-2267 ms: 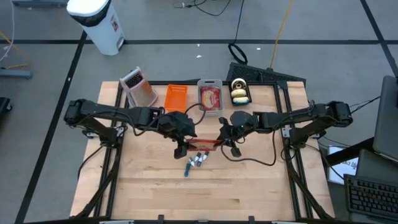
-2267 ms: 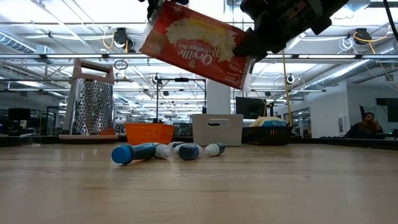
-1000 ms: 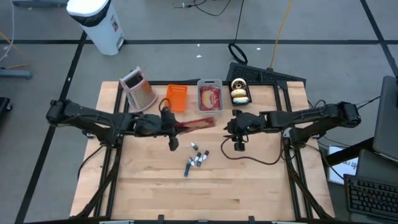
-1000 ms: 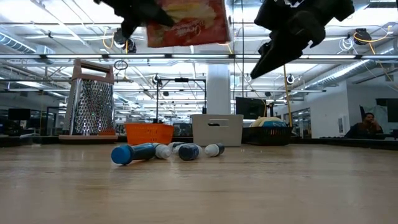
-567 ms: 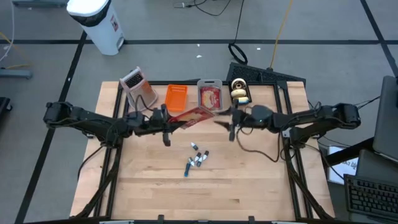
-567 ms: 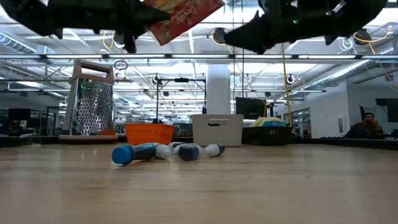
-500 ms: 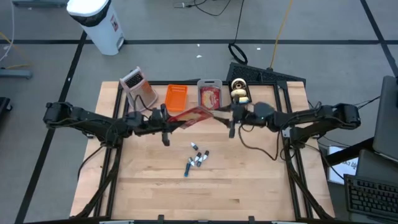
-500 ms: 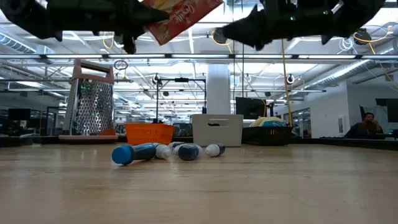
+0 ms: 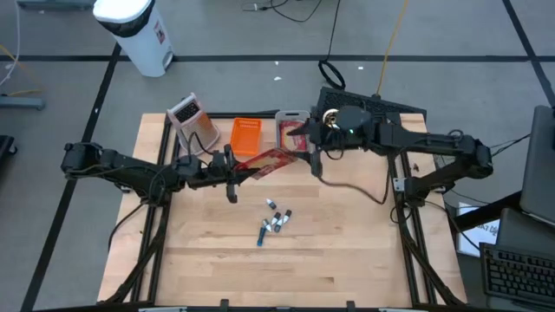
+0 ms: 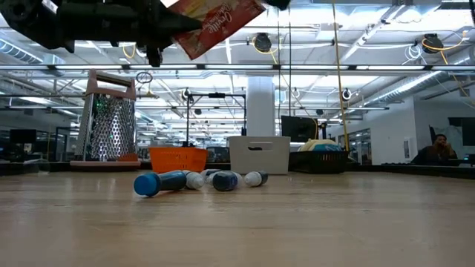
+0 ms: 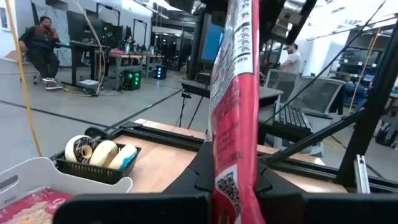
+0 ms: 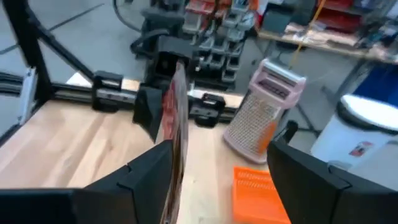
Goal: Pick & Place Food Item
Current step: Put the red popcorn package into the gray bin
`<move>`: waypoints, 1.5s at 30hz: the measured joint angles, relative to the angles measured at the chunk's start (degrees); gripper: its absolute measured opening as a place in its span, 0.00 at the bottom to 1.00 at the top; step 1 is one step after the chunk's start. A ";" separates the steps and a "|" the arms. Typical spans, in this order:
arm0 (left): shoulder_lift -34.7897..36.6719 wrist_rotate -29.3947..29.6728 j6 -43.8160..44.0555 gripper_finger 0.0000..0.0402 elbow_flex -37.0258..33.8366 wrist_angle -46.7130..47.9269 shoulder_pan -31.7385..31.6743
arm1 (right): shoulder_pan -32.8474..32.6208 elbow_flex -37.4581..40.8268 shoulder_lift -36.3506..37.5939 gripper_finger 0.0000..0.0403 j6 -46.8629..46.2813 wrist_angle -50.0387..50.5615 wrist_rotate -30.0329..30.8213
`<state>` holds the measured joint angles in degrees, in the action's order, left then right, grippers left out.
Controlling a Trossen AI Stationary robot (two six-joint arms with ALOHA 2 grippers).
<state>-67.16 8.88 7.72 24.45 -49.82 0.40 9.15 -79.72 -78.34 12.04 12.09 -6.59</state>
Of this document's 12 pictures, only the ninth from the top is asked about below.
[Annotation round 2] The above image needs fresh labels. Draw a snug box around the yellow hanging cord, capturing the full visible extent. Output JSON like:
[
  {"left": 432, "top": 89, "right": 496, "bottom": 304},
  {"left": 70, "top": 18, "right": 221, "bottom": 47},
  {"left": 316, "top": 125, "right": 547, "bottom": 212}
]
[{"left": 375, "top": 0, "right": 409, "bottom": 97}]

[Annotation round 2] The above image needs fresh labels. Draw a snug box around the metal box grater pink handle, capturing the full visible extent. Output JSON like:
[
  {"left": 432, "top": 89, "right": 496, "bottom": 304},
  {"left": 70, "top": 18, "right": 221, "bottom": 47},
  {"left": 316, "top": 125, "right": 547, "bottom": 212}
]
[{"left": 166, "top": 92, "right": 221, "bottom": 156}]

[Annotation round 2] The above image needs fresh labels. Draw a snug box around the black floor cable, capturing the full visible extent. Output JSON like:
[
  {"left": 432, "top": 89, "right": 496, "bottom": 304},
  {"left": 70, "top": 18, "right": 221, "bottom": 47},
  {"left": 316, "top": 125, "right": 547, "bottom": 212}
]
[{"left": 317, "top": 0, "right": 348, "bottom": 91}]

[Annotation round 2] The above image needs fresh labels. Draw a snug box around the red packet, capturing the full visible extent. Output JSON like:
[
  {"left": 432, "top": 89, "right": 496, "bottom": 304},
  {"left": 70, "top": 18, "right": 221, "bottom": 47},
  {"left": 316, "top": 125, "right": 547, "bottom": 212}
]
[
  {"left": 280, "top": 120, "right": 310, "bottom": 152},
  {"left": 233, "top": 147, "right": 300, "bottom": 181}
]

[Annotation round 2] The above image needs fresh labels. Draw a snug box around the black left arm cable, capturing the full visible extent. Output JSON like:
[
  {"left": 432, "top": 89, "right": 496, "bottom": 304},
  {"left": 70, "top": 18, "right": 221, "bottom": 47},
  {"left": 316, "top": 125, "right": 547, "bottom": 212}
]
[{"left": 107, "top": 164, "right": 174, "bottom": 252}]

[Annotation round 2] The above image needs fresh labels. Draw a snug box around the white plastic bin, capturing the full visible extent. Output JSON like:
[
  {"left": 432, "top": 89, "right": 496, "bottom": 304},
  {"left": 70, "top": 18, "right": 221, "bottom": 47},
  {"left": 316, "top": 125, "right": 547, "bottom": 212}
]
[{"left": 275, "top": 109, "right": 311, "bottom": 153}]

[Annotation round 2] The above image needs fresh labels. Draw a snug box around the white trash can black rim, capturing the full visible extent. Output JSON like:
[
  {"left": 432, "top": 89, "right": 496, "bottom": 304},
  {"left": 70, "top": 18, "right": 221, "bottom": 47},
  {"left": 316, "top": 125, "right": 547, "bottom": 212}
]
[{"left": 92, "top": 0, "right": 175, "bottom": 78}]

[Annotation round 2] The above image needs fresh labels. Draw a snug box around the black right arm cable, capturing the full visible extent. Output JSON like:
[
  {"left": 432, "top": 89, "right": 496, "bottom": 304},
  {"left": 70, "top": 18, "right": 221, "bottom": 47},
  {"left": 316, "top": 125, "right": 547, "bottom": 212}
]
[{"left": 318, "top": 171, "right": 394, "bottom": 205}]

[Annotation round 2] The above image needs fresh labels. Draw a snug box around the grey laptop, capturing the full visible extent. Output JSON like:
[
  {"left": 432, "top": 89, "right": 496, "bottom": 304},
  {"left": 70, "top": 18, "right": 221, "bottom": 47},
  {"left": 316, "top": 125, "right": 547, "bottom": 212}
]
[{"left": 519, "top": 105, "right": 555, "bottom": 226}]

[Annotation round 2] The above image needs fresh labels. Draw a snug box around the white paper sheet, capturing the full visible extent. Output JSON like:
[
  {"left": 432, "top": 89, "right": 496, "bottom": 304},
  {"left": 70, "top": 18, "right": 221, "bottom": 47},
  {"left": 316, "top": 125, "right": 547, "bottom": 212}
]
[{"left": 457, "top": 202, "right": 500, "bottom": 257}]

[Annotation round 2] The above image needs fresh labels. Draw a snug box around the black table frame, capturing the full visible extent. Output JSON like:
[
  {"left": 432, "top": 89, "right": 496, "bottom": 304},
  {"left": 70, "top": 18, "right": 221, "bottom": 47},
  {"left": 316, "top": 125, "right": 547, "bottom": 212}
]
[{"left": 97, "top": 110, "right": 469, "bottom": 312}]

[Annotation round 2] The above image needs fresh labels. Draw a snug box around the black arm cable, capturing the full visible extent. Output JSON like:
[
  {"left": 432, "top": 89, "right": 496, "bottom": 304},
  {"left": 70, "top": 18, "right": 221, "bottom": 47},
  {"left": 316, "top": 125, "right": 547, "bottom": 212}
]
[
  {"left": 318, "top": 171, "right": 394, "bottom": 205},
  {"left": 107, "top": 164, "right": 174, "bottom": 252}
]

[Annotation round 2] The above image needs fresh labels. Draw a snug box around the black keyboard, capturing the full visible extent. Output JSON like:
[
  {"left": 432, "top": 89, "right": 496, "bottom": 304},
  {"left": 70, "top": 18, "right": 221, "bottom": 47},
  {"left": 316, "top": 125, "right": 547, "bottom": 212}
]
[{"left": 479, "top": 242, "right": 555, "bottom": 309}]

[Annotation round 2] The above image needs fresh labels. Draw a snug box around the black mesh basket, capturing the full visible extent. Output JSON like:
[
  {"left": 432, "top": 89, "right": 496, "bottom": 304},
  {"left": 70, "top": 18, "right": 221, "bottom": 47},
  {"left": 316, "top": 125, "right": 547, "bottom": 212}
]
[{"left": 314, "top": 86, "right": 428, "bottom": 131}]

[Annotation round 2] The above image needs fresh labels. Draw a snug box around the grey floor stand base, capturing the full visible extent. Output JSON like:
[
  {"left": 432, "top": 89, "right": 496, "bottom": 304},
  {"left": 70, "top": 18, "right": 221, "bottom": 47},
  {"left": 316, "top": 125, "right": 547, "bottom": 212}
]
[{"left": 0, "top": 94, "right": 47, "bottom": 112}]

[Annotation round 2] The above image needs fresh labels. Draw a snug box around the orange plastic basket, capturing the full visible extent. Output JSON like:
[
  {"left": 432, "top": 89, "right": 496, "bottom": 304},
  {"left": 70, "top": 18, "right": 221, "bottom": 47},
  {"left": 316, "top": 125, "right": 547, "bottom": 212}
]
[{"left": 229, "top": 117, "right": 264, "bottom": 157}]

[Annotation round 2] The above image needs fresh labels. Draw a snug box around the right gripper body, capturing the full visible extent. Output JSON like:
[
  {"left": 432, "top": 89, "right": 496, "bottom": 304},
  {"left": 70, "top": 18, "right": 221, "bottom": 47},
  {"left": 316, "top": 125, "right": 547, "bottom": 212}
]
[{"left": 309, "top": 119, "right": 343, "bottom": 179}]

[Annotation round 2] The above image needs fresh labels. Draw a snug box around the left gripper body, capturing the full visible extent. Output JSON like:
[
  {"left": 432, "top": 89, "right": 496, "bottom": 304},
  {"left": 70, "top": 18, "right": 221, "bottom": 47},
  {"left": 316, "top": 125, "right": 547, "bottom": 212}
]
[{"left": 190, "top": 145, "right": 238, "bottom": 205}]

